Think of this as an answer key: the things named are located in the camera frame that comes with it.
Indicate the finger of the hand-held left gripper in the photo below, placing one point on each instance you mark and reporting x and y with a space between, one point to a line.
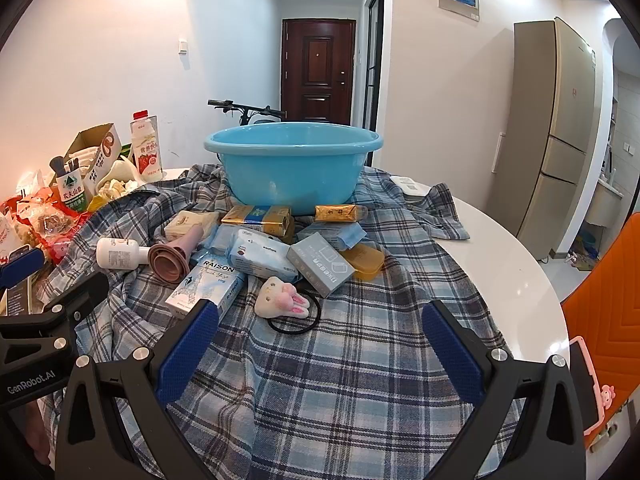
22 266
85 291

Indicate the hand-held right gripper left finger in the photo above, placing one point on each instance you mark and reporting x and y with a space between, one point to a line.
187 355

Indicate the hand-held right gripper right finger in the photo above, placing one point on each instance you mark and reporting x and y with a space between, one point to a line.
452 350

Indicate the light blue cardboard box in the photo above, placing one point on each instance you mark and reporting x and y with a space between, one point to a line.
210 280

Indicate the pink funnel-shaped cup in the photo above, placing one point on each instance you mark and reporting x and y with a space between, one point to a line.
170 260

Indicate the grey cardboard box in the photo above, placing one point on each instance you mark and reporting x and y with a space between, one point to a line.
320 265

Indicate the blue plastic basin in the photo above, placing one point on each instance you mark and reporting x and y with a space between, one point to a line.
290 170

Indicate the pile of snack packets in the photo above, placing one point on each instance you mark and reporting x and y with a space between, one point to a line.
35 220

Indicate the small white bottle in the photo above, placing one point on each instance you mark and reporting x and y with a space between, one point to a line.
120 254

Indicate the green label bottle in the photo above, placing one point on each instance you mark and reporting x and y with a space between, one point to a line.
72 195

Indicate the blue plaid shirt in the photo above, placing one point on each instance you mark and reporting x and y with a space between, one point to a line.
350 360

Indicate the makeup brush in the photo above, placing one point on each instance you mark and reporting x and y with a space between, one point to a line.
56 164

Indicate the beige soft packet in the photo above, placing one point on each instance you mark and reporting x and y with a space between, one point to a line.
187 222

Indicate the wet wipes pack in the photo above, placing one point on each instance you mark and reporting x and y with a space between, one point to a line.
260 255

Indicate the amber plastic case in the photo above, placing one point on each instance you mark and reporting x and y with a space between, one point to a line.
367 260

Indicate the open cardboard box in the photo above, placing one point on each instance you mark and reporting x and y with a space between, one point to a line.
102 152

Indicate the strawberry milk bottle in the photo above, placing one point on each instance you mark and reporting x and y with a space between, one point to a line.
147 150

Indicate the gold and blue cigarette pack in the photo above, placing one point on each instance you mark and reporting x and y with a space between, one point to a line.
255 216

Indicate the orange quilted chair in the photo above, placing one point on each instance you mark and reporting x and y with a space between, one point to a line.
610 310

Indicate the white flat device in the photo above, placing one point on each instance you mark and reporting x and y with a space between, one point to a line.
410 185

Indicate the white sink cabinet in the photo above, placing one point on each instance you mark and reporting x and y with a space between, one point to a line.
605 202

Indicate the beige refrigerator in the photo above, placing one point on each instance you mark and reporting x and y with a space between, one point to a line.
560 135

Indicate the black framed glass door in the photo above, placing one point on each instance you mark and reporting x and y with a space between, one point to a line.
372 60

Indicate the brown entrance door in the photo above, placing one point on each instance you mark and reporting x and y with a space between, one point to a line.
317 70

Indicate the white wall-mounted box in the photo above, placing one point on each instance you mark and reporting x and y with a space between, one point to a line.
498 152

